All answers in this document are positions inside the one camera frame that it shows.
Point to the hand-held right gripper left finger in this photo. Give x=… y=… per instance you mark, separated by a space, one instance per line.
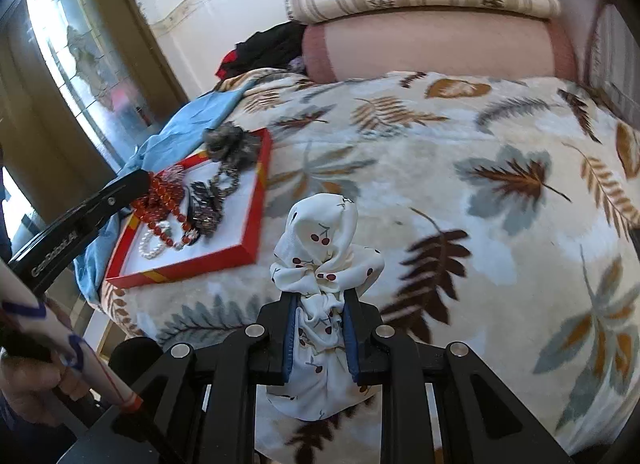
x=287 y=339

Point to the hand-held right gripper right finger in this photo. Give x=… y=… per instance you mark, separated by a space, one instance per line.
x=352 y=339

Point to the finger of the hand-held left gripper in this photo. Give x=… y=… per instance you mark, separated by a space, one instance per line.
x=127 y=189

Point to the glittery beaded jewelry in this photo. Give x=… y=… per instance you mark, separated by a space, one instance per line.
x=210 y=204

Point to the white cherry print scrunchie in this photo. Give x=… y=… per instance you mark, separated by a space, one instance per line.
x=322 y=244

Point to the red jewelry box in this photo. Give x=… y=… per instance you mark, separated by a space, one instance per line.
x=240 y=204

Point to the person's left forearm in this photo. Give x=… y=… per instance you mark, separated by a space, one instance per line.
x=35 y=301

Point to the person's left hand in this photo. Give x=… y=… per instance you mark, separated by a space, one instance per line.
x=30 y=389

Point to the light blue cloth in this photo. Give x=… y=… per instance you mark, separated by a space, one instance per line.
x=195 y=113

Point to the grey fur scrunchie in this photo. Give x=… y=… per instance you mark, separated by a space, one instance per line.
x=232 y=141

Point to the leaf print blanket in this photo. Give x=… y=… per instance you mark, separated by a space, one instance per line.
x=475 y=269

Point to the glass panel door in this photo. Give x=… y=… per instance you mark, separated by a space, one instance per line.
x=75 y=43

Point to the black and red clothes pile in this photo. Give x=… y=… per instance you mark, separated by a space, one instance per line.
x=270 y=46

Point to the pink bolster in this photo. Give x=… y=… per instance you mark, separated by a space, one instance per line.
x=435 y=48

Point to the striped floral back cushion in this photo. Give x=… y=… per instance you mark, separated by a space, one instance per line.
x=617 y=58

